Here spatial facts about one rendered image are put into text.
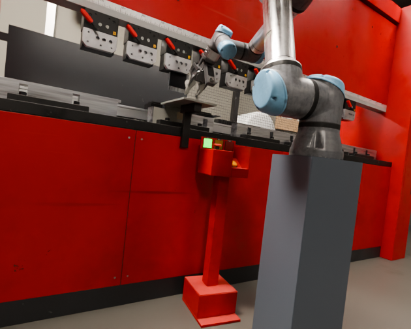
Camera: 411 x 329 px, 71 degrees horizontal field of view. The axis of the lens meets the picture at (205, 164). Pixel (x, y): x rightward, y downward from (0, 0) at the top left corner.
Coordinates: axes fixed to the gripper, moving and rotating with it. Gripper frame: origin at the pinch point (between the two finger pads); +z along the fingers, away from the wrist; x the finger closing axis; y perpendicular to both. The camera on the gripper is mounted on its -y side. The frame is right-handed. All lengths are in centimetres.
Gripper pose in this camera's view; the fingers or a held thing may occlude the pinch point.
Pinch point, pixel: (191, 94)
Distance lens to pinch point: 151.5
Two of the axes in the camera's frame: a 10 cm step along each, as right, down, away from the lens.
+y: -4.1, -7.1, 5.7
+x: -7.7, -0.8, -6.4
